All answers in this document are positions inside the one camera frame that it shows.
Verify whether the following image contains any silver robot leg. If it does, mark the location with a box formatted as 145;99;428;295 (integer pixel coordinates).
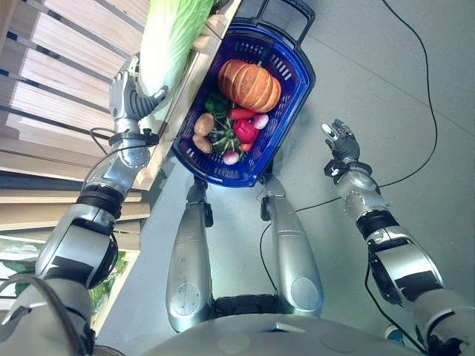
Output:
257;174;324;318
165;175;215;333

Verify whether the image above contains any red bell pepper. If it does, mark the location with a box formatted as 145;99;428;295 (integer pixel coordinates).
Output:
232;119;260;143

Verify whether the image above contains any brown potato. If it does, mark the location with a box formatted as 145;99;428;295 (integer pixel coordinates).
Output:
191;134;214;154
193;112;216;136

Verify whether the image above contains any left silver robot leg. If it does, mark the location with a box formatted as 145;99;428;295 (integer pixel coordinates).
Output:
165;175;215;333

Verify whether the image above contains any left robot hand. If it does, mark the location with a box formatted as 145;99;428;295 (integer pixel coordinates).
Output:
108;54;169;122

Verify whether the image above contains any green bell pepper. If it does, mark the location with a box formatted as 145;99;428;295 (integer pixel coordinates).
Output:
204;92;232;114

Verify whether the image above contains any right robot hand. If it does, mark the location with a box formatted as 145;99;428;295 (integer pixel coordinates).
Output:
321;118;361;163

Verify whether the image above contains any black basket handle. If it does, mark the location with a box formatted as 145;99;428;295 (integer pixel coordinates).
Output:
257;0;316;49

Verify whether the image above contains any blue plastic shopping basket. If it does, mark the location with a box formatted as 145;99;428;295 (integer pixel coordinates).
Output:
171;22;317;188

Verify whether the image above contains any dark green striped squash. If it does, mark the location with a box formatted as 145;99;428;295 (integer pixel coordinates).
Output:
207;117;242;154

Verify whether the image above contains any red carrot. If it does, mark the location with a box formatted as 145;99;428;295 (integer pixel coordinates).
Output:
227;107;258;121

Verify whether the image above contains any wooden slatted produce shelf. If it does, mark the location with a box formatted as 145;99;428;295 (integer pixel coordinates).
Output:
0;0;242;312

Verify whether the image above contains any orange pumpkin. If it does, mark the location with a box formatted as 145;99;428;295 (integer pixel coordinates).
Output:
217;59;283;113

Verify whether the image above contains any right silver robot leg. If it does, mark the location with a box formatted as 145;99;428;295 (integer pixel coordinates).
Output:
257;174;324;318

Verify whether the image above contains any black floor cable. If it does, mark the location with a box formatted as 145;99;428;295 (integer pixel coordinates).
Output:
259;0;439;297

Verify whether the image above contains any silver robot torso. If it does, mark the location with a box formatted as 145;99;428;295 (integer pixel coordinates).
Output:
92;294;431;356

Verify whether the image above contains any green napa cabbage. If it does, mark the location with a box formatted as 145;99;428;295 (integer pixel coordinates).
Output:
135;0;217;99

